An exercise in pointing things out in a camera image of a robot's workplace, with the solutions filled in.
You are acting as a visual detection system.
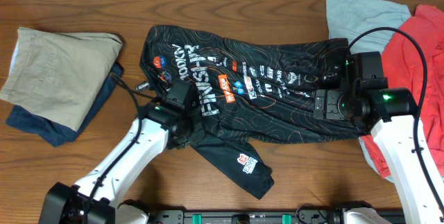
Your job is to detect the black printed cycling jersey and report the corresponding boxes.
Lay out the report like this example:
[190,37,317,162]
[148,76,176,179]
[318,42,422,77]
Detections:
[139,25,364,198]

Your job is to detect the light blue grey shirt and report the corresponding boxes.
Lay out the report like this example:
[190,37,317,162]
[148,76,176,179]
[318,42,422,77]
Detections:
[326,0,411,183]

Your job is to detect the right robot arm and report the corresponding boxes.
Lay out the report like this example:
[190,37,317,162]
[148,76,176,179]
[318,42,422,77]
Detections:
[314,52,443,223]

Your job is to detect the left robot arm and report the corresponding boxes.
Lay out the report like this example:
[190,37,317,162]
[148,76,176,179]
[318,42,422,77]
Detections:
[39,79,205,223]

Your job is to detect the red orange shirt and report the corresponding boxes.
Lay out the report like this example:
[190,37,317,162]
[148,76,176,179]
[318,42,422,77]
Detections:
[382,5,443,171]

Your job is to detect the folded beige trousers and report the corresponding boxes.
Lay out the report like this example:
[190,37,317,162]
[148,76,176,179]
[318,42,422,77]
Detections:
[1,27,123,130]

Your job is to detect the folded navy blue garment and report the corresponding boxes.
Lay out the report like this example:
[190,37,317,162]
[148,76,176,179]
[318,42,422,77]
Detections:
[1,58,123,147]

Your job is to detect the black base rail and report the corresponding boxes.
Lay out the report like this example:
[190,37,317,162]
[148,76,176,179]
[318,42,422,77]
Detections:
[114,199,407,224]

